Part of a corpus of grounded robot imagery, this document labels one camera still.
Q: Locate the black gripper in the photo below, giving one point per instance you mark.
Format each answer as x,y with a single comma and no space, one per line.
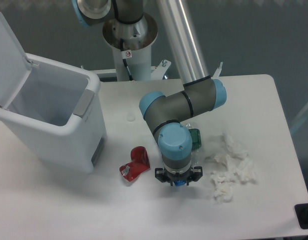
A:
191,175

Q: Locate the blue labelled plastic bottle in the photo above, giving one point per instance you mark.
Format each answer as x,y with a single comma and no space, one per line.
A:
179,183

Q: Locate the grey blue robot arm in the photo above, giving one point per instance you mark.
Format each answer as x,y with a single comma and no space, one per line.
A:
164,114

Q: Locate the clear green labelled bottle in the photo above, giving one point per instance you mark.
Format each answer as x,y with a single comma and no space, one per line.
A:
196,152

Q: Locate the crushed red can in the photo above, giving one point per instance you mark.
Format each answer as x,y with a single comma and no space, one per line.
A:
139,164

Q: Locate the crumpled white tissue paper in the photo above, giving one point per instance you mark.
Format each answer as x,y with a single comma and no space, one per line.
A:
229,164

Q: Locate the black device at edge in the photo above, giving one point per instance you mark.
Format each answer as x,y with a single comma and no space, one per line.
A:
302,215

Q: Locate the white trash bin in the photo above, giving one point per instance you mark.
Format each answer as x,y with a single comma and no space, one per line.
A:
57,114

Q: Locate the white trash bin lid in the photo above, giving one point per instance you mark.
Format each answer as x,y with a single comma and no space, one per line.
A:
15,66

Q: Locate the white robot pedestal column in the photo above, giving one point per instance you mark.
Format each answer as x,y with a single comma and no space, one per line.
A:
131,47

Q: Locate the white frame at right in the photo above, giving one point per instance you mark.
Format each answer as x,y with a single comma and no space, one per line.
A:
299,119

